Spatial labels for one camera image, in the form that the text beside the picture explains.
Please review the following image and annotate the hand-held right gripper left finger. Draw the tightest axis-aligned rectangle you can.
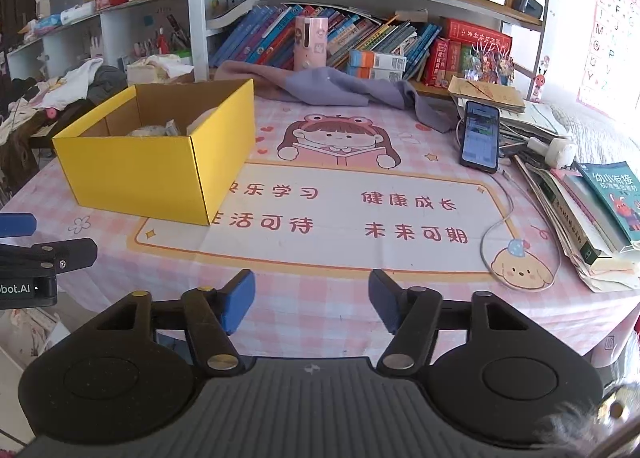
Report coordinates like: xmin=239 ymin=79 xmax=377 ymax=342
xmin=92 ymin=268 xmax=256 ymax=375

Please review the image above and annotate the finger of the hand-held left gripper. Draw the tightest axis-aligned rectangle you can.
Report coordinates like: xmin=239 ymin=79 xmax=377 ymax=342
xmin=0 ymin=213 xmax=37 ymax=237
xmin=0 ymin=238 xmax=98 ymax=277

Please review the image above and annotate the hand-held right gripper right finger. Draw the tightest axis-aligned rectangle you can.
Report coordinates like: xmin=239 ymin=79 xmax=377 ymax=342
xmin=368 ymin=268 xmax=533 ymax=375

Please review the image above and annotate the yellow cardboard box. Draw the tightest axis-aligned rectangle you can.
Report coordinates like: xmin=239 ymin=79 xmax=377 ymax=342
xmin=51 ymin=78 xmax=257 ymax=226

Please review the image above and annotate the pink cloth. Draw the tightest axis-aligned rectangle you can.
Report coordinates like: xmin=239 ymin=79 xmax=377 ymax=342
xmin=186 ymin=106 xmax=219 ymax=136

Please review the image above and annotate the brown garment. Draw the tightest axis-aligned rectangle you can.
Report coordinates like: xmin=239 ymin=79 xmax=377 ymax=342
xmin=0 ymin=112 xmax=53 ymax=179

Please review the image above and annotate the pink checked printed tablecloth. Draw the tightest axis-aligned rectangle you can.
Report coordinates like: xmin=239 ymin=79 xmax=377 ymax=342
xmin=2 ymin=88 xmax=640 ymax=356

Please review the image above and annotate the white garment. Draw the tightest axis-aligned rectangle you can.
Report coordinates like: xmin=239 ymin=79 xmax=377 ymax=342
xmin=37 ymin=58 xmax=105 ymax=111

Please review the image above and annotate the dark grey garment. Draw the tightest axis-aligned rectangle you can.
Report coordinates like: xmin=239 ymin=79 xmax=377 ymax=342
xmin=87 ymin=65 xmax=128 ymax=101

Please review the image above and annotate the black smartphone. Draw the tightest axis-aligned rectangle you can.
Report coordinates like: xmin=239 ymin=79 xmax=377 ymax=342
xmin=460 ymin=99 xmax=501 ymax=173

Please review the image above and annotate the pile of workbooks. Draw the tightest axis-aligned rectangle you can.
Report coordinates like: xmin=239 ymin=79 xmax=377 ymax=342
xmin=515 ymin=158 xmax=640 ymax=293

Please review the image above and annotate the cream plastic bag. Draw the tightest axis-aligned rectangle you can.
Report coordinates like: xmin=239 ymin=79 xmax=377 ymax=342
xmin=126 ymin=54 xmax=195 ymax=85

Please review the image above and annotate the white shelving unit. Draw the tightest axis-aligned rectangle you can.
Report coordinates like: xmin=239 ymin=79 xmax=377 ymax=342
xmin=5 ymin=0 xmax=193 ymax=83

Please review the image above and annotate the white wipes pack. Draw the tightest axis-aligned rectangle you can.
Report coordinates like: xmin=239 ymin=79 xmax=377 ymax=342
xmin=60 ymin=5 xmax=96 ymax=24

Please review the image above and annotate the purple cloth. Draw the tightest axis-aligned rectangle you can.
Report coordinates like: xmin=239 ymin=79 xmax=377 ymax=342
xmin=216 ymin=60 xmax=458 ymax=133

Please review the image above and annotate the white charger plug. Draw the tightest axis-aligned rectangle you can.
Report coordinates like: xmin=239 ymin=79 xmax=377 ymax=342
xmin=527 ymin=137 xmax=578 ymax=169

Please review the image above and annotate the brown paper envelope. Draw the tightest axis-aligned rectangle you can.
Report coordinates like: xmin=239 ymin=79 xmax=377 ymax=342
xmin=447 ymin=75 xmax=526 ymax=111

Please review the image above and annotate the grey fur cuff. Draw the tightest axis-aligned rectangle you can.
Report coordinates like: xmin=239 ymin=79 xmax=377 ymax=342
xmin=537 ymin=383 xmax=640 ymax=458

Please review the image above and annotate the stack of papers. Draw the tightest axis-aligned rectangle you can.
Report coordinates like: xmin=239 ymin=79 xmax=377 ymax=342
xmin=450 ymin=92 xmax=571 ymax=149

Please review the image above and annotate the teal children's book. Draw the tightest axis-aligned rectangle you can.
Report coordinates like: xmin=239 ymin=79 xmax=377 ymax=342
xmin=577 ymin=162 xmax=640 ymax=253

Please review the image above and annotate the red book set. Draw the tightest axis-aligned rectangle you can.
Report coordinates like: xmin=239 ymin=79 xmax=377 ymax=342
xmin=425 ymin=18 xmax=513 ymax=88

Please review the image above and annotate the red cloth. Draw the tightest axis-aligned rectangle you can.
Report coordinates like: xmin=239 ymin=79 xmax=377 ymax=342
xmin=622 ymin=318 xmax=640 ymax=369

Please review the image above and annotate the colourful sticker packet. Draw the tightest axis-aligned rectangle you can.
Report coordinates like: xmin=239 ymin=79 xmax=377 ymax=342
xmin=460 ymin=40 xmax=516 ymax=83

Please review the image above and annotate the pink cylindrical cup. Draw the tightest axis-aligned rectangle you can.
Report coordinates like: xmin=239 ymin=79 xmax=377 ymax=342
xmin=293 ymin=15 xmax=329 ymax=72

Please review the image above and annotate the row of colourful books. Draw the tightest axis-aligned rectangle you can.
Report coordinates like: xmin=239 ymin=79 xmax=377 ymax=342
xmin=207 ymin=2 xmax=443 ymax=81

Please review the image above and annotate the white metal bookshelf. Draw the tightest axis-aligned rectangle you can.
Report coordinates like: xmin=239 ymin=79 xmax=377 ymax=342
xmin=187 ymin=0 xmax=553 ymax=98

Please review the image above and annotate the grey quilted bedspread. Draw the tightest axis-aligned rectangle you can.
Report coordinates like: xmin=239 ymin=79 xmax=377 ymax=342
xmin=542 ymin=100 xmax=640 ymax=173

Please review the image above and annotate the open white booklet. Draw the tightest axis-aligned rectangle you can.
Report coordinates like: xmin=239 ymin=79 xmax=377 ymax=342
xmin=207 ymin=0 xmax=256 ymax=31

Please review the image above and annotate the white charging cable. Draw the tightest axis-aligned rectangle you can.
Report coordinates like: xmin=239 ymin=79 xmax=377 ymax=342
xmin=479 ymin=170 xmax=562 ymax=291

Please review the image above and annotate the red cartoon wall sticker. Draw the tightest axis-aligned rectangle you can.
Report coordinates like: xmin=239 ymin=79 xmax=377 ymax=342
xmin=530 ymin=55 xmax=551 ymax=103

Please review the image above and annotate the alphabet wall poster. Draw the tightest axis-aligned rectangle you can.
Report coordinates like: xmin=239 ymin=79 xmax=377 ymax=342
xmin=577 ymin=0 xmax=640 ymax=119

